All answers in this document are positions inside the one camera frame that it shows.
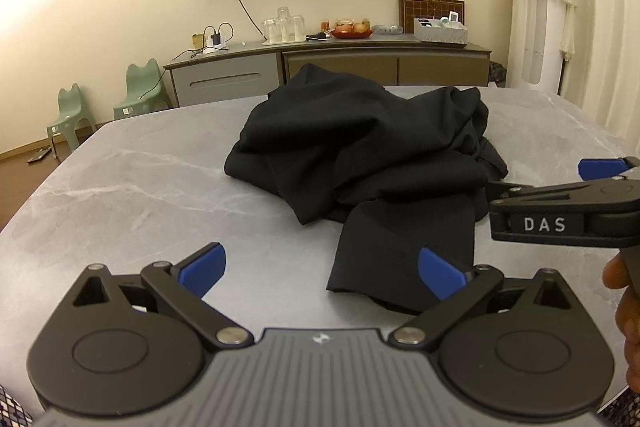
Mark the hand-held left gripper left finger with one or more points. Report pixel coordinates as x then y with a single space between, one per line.
205 269

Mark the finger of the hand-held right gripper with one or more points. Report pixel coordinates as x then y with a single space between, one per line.
520 194
602 168

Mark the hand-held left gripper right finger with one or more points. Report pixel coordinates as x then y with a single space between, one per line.
440 273

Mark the black garment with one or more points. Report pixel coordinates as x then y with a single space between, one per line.
365 147

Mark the person's right hand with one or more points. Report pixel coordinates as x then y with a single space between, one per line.
631 332

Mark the dark bag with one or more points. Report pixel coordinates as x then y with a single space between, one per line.
498 74

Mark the white curtain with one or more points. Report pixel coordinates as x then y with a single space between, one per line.
590 7

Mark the grey storage box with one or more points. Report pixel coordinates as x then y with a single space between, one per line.
442 34

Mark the green plastic chair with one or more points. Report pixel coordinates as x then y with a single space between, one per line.
70 112
142 89

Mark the grey brown sideboard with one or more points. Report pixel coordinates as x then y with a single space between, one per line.
225 79

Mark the flat grey floor object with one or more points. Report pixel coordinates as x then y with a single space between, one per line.
40 155

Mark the wooden chessboard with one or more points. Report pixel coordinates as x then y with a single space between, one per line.
425 7

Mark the glass dish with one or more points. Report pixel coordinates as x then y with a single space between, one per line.
387 29

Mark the red fruit bowl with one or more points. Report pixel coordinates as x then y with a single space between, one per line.
351 31

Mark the person's patterned clothing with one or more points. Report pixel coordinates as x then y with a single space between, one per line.
12 409

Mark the tray of glass cups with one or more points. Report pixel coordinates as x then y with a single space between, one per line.
284 27

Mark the black flat device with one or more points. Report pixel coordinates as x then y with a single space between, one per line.
317 37

